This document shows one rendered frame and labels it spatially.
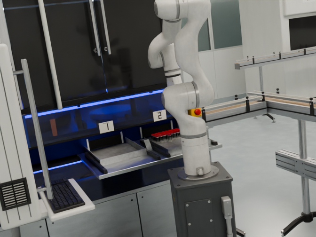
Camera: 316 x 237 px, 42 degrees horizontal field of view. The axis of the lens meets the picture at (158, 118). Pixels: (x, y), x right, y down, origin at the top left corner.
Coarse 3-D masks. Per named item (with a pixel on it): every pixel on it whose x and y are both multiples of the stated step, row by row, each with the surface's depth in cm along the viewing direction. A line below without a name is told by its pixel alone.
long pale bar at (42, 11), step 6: (42, 0) 206; (42, 6) 206; (42, 12) 207; (42, 18) 208; (42, 24) 209; (48, 36) 210; (48, 42) 210; (48, 48) 211; (48, 54) 211; (54, 66) 213; (54, 72) 213; (54, 78) 214; (54, 84) 215; (60, 96) 217; (60, 102) 217; (60, 108) 217
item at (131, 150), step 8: (120, 144) 248; (128, 144) 245; (136, 144) 232; (88, 152) 233; (96, 152) 237; (104, 152) 235; (112, 152) 233; (120, 152) 231; (128, 152) 228; (136, 152) 218; (144, 152) 220; (104, 160) 211; (112, 160) 213; (120, 160) 215
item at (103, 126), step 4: (112, 120) 237; (100, 124) 235; (104, 124) 236; (108, 124) 237; (112, 124) 238; (100, 128) 235; (104, 128) 236; (112, 128) 238; (100, 132) 235; (104, 132) 236
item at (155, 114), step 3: (156, 111) 247; (159, 111) 248; (162, 111) 249; (165, 111) 250; (153, 114) 247; (156, 114) 248; (159, 114) 249; (162, 114) 249; (165, 114) 250; (153, 117) 247; (156, 117) 248; (159, 117) 249; (162, 117) 250; (165, 117) 250; (156, 120) 248
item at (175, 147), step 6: (144, 138) 243; (210, 138) 223; (156, 144) 227; (162, 144) 236; (168, 144) 234; (174, 144) 232; (180, 144) 231; (210, 144) 223; (168, 150) 213; (174, 150) 214; (180, 150) 216
